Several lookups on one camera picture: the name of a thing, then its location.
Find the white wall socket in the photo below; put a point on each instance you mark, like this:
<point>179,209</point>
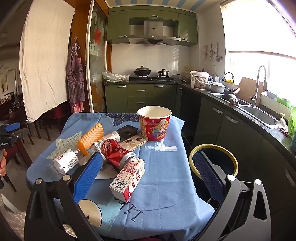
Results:
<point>212,68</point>

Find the hanging red utensil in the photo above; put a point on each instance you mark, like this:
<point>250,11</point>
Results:
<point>205,54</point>

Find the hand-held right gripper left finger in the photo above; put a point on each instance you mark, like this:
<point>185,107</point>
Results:
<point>89,176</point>

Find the red and white milk carton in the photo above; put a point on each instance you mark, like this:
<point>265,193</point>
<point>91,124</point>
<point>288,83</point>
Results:
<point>127,180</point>

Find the wooden cutting board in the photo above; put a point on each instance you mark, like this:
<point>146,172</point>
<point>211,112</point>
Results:
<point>248,89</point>

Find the clear plastic strip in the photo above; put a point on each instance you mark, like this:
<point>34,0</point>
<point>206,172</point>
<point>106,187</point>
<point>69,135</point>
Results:
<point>160,148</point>

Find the blue printed tablecloth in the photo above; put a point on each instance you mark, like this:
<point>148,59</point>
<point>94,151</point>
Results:
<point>161,185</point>

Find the black wok with lid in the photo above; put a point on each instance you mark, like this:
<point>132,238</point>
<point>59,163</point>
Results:
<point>142,71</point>

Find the steel kitchen sink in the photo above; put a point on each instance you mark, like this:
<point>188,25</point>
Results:
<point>261,113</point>

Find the small white bottle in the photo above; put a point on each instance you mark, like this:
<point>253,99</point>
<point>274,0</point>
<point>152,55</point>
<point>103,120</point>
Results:
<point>113,136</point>

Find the white bubble wrap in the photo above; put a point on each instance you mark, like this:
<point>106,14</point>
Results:
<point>11,220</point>

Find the white hanging sheet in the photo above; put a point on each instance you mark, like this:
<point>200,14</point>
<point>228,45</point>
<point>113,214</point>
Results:
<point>44,58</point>

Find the purple bowl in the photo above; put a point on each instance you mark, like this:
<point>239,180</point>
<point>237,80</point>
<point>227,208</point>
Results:
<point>270,94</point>

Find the green plastic colander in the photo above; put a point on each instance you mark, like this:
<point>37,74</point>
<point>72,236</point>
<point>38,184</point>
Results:
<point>292,122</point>

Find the kitchen window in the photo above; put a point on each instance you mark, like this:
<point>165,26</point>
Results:
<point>259,34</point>

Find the small soap dispenser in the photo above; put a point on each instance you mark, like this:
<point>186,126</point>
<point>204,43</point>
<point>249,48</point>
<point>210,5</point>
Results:
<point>282,120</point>

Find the small dark pot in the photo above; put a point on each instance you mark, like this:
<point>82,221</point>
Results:
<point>163,73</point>

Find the steel kitchen faucet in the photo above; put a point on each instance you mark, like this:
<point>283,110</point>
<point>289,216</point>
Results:
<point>256,92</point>

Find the small silver carton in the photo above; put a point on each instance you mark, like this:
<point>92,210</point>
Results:
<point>96,146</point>

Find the steel range hood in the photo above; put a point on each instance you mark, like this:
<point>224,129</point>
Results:
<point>153,29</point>

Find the red paper bucket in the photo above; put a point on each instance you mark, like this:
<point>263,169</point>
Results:
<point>155,127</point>

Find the hanging spatula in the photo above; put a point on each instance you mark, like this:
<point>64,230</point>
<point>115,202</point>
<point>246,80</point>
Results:
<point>217,54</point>

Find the purple checked apron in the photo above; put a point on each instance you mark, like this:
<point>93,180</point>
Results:
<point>75,78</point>

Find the crushed red soda can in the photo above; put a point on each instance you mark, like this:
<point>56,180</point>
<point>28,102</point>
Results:
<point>115,151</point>

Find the glass pan lid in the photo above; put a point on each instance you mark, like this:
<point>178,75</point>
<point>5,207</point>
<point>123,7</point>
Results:
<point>182,78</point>

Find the dark wooden dining chair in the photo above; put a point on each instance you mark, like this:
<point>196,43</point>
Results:
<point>55,120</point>
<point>16,155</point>

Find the green upper cabinets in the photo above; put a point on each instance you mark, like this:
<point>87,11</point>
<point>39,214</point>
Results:
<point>119,25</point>

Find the black gas stove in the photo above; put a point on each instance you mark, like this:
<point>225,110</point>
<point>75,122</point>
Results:
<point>152,78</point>

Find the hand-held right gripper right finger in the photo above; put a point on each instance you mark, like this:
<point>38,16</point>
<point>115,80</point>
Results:
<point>208,176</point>

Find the wall picture frame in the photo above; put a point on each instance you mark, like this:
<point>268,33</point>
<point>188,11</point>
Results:
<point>4,83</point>

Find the yellow rimmed trash bin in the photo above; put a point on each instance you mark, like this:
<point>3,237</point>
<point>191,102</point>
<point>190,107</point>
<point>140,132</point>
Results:
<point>222,162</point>

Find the grey dish scrubber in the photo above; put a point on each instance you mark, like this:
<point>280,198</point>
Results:
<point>234,101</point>

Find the clear plastic bag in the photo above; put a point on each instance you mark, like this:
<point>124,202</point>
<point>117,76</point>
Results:
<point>114,77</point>

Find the person's left hand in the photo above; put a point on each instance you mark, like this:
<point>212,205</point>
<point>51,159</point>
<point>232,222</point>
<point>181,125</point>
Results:
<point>2,162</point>

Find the black countertop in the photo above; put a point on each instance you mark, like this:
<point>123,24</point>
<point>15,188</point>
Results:
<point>266,129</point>

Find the dark plastic tray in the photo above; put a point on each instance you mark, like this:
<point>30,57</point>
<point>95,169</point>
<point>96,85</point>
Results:
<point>126,132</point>

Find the green plastic container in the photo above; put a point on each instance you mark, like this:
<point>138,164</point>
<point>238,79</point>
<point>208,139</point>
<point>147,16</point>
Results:
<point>283,101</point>

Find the hanging ladle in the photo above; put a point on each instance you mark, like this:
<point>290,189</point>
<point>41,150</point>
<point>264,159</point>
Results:
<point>211,53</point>

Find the white rice cooker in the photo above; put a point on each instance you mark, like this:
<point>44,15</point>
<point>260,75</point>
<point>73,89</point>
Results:
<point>198,80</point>

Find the green base cabinets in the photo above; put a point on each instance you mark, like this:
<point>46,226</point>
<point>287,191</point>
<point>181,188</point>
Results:
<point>141,92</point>

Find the frosted sliding glass door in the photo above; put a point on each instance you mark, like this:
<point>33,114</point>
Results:
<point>97,58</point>

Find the teal container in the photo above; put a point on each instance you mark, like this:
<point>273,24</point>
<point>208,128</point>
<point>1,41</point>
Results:
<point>293,143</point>

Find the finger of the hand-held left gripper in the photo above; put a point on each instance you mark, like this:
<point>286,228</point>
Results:
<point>18,134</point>
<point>12,127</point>

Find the clear plastic cup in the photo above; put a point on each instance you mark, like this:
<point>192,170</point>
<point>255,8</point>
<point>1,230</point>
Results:
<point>66,161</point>

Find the orange ridged sponge pad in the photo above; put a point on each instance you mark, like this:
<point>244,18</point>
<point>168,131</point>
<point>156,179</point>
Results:
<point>91,138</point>

